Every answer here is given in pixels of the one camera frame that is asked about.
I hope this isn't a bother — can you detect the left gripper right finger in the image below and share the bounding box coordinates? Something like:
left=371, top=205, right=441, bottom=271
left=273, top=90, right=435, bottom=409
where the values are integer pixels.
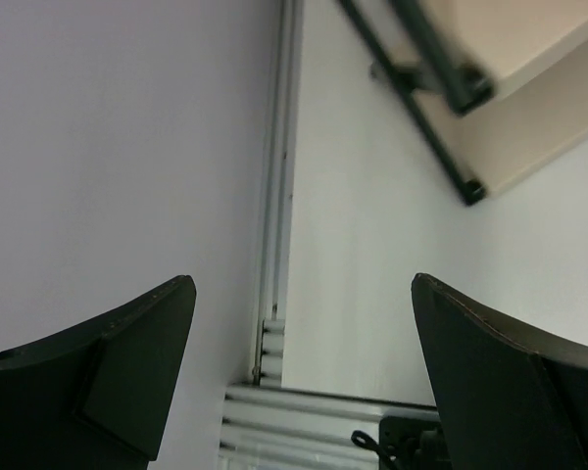
left=411, top=273, right=588, bottom=469

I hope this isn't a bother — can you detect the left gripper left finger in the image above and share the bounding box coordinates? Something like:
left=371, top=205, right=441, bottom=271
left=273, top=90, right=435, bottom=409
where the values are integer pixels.
left=0, top=275, right=196, bottom=469

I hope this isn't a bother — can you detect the beige three-tier shelf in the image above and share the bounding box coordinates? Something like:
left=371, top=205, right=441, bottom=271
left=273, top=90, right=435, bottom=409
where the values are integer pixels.
left=339, top=1, right=588, bottom=206

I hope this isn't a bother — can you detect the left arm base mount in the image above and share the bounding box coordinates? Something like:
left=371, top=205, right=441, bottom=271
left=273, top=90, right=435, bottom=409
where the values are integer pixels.
left=351, top=416, right=453, bottom=470

